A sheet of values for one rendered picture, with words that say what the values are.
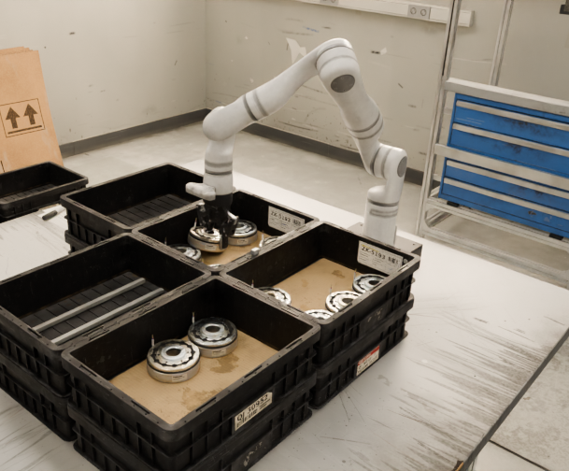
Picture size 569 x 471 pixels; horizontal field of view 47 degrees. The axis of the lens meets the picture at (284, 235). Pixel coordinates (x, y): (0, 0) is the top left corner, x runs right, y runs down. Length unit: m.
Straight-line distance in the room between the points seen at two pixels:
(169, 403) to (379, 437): 0.44
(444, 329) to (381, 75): 3.06
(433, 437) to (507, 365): 0.34
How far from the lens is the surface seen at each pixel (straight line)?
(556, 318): 1.95
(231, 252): 1.77
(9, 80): 4.44
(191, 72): 5.58
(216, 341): 1.38
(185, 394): 1.29
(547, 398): 2.84
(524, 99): 3.29
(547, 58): 4.16
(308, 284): 1.64
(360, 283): 1.60
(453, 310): 1.87
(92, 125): 5.04
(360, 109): 1.61
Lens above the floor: 1.66
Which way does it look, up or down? 26 degrees down
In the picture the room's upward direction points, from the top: 3 degrees clockwise
